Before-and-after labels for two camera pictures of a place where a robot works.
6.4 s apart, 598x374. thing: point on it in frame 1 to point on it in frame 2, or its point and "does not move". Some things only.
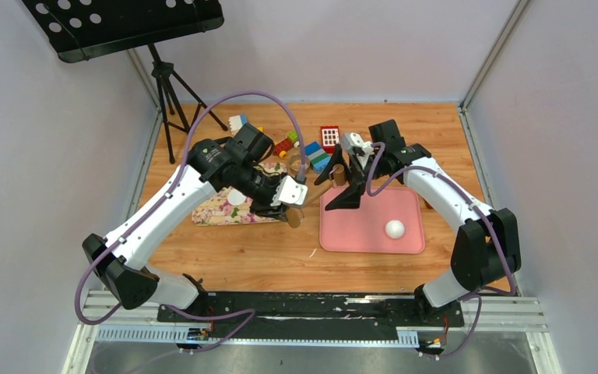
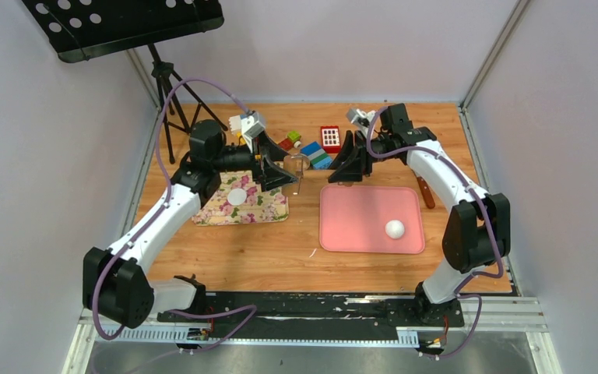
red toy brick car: [281, 147] does not move
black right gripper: [350, 199] to [359, 160]
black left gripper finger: [276, 213] to [273, 178]
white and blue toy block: [236, 122] does not move
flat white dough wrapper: [236, 198] does not move
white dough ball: [395, 229] does not move
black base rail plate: [254, 315] does not move
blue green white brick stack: [317, 156] does not move
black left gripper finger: [297, 179] to [272, 149]
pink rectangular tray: [392, 222] does not move
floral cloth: [217, 210] does not move
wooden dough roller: [337, 179] to [295, 164]
